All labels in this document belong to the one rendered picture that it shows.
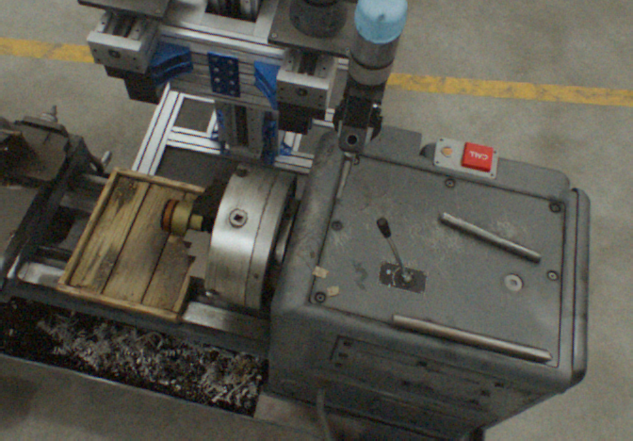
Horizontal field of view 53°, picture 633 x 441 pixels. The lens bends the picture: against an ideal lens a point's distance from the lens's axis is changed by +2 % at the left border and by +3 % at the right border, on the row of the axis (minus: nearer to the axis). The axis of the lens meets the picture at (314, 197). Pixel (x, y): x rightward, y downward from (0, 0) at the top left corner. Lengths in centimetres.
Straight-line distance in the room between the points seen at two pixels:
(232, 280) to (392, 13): 64
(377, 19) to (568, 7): 285
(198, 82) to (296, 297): 94
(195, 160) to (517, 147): 148
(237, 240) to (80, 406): 136
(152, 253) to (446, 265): 76
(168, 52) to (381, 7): 95
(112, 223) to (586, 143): 225
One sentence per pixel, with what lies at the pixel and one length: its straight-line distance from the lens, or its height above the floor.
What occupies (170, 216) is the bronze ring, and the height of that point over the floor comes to 111.
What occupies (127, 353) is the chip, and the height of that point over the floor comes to 60.
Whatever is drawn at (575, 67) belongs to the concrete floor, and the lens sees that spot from 347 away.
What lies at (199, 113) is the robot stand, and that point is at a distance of 269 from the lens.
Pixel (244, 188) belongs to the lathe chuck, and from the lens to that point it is 129.
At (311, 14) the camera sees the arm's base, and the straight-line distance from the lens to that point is 162.
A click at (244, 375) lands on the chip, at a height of 57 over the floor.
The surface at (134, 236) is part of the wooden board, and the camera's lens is 167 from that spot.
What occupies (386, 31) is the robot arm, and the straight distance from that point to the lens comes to 96.
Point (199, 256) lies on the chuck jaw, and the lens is 138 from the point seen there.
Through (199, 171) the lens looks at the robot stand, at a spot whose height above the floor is 21.
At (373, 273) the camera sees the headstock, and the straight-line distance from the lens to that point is 121.
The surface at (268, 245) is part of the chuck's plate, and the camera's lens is 125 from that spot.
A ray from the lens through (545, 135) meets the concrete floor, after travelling 315.
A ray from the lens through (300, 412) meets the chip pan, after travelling 185.
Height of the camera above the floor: 236
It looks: 61 degrees down
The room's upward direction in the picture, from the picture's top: 8 degrees clockwise
